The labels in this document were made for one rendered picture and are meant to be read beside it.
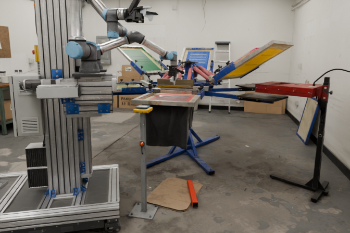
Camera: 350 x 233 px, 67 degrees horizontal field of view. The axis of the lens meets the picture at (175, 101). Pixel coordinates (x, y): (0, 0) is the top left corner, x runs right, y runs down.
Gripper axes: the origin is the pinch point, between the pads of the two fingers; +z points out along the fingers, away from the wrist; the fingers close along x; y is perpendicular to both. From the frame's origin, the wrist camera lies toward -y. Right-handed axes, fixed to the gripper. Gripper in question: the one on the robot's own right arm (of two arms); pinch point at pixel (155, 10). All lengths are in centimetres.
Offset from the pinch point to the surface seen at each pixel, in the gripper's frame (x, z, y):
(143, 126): -49, -22, 82
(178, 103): -66, 4, 62
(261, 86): -132, 78, 42
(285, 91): -120, 101, 46
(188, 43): -523, -75, -75
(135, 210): -59, -30, 160
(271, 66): -535, 135, -22
